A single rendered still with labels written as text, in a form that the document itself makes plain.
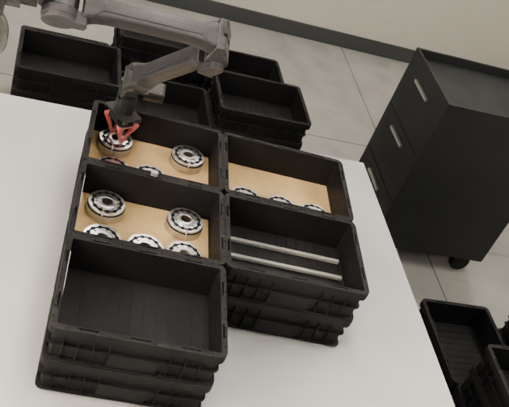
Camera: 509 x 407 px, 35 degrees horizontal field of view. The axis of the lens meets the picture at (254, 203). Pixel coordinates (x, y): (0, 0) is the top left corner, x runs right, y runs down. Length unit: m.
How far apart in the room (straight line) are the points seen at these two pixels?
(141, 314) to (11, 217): 0.55
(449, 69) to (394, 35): 1.95
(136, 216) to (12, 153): 0.51
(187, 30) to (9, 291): 0.81
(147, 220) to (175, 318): 0.35
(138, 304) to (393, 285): 0.94
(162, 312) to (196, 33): 0.68
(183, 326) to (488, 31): 4.25
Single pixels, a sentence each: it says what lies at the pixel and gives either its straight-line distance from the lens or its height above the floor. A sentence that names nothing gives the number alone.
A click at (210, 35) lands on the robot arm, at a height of 1.44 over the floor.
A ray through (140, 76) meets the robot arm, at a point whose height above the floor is 1.16.
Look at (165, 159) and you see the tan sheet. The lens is 2.49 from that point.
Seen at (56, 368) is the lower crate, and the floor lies 0.79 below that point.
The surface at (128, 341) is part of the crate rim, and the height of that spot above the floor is 0.93.
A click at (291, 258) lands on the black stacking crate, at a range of 2.32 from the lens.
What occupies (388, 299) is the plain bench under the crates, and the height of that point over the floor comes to 0.70.
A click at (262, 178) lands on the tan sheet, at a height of 0.83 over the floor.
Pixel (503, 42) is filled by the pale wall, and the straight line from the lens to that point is 6.00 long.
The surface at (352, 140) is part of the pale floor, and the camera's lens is 4.64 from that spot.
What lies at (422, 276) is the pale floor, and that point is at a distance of 3.94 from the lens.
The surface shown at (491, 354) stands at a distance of 2.81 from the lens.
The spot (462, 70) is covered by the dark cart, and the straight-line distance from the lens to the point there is 3.81.
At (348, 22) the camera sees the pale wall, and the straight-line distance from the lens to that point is 5.53.
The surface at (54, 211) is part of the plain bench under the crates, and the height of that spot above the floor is 0.70.
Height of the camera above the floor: 2.29
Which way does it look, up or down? 36 degrees down
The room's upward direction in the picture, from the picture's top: 23 degrees clockwise
